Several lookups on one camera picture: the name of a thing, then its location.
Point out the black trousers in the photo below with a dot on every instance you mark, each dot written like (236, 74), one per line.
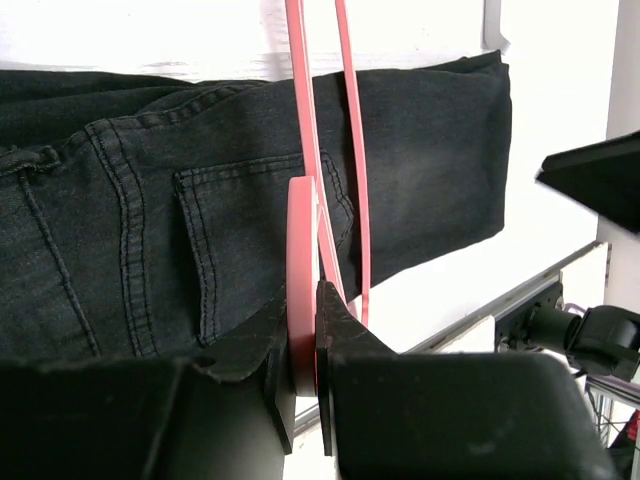
(143, 215)

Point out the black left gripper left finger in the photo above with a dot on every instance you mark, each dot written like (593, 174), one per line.
(259, 345)

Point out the pink hanger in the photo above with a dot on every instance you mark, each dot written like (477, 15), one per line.
(310, 246)

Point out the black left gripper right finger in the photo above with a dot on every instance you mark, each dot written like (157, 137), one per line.
(349, 366)

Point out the white rack foot bar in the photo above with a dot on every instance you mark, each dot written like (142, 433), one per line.
(492, 36)

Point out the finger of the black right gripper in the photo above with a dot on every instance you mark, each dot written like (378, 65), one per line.
(603, 177)

